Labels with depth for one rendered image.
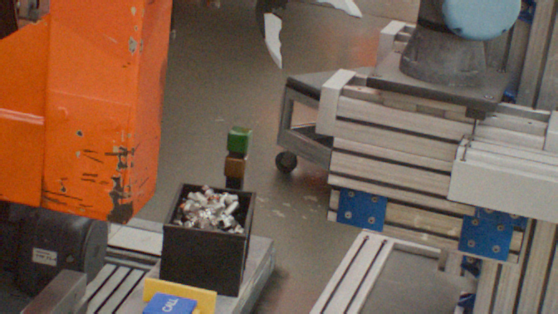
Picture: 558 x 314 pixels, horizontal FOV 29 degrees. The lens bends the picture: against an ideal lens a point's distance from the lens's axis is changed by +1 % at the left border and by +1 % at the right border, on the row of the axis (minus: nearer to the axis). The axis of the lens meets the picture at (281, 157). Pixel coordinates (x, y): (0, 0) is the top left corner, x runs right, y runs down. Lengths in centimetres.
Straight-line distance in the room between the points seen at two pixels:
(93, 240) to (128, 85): 51
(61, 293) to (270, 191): 165
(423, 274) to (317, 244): 63
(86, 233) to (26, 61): 46
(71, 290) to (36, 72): 38
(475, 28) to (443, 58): 16
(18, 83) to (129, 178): 25
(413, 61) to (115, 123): 52
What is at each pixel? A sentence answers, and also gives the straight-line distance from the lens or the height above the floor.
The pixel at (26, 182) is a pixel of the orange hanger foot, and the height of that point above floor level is 57.
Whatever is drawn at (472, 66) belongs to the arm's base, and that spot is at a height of 85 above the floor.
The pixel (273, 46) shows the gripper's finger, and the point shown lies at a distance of 172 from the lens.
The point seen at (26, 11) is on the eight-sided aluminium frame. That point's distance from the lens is 222.
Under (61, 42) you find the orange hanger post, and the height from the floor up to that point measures 82.
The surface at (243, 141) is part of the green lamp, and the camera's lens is 199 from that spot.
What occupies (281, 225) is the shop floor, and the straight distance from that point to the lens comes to 327.
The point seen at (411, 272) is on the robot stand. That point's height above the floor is 21.
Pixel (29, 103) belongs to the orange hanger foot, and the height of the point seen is 70.
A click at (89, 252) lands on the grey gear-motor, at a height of 34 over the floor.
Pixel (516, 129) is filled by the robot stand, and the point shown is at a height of 76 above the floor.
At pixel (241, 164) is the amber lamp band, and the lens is 200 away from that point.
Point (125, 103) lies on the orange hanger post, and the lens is 183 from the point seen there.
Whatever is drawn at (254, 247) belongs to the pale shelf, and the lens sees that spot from 204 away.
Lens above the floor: 131
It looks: 20 degrees down
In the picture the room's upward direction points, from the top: 7 degrees clockwise
